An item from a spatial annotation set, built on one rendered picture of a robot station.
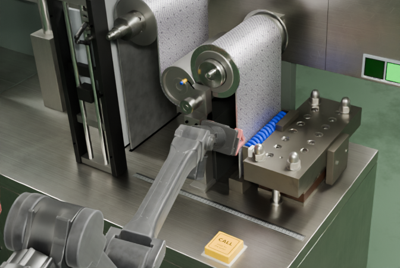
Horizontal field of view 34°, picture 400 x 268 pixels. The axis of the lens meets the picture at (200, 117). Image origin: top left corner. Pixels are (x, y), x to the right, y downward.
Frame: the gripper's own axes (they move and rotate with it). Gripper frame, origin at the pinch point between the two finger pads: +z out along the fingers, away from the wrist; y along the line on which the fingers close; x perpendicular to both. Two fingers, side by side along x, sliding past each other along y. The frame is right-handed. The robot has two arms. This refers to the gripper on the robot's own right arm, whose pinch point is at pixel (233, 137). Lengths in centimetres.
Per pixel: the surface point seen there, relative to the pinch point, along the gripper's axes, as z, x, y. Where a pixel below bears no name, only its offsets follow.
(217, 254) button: -13.7, -26.1, 10.2
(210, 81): -8.0, 13.0, -5.9
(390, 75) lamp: 24.6, 25.1, 28.9
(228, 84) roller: -6.3, 13.5, -1.6
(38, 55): 7, 6, -80
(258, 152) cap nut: 1.1, -1.9, 7.6
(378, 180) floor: 177, -23, -5
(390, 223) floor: 153, -37, 11
